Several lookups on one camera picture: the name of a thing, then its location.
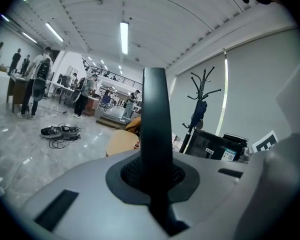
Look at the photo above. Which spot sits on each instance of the brown wooden desk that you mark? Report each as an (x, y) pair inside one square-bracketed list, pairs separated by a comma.
[(90, 106), (16, 91)]

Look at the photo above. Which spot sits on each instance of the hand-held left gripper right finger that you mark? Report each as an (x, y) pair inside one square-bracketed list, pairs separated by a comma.
[(210, 196)]

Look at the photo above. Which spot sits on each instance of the blue chair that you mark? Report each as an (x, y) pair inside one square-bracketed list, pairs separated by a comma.
[(106, 100)]

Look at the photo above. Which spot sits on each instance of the oval wooden table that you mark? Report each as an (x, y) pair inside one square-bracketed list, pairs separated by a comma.
[(120, 141)]

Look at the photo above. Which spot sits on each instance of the white roller blind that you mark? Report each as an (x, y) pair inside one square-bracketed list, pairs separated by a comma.
[(182, 96), (252, 84)]

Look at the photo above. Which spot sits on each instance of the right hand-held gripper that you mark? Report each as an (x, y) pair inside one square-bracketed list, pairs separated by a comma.
[(265, 142)]

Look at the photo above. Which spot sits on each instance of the orange cushion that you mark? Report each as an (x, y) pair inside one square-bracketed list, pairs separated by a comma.
[(134, 125)]

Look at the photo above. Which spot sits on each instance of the wooden step platform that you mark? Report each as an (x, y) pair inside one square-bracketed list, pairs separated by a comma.
[(107, 122)]

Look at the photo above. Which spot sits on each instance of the dark jacket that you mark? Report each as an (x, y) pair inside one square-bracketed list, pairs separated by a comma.
[(199, 114)]

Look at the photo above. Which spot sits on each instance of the black coat rack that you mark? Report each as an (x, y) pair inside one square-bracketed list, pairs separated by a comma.
[(201, 91)]

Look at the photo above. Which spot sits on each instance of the gray backpack rig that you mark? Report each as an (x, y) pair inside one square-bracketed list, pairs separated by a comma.
[(76, 95), (60, 131), (38, 89)]

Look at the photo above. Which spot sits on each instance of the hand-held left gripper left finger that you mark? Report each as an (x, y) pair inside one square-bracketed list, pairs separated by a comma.
[(90, 184)]

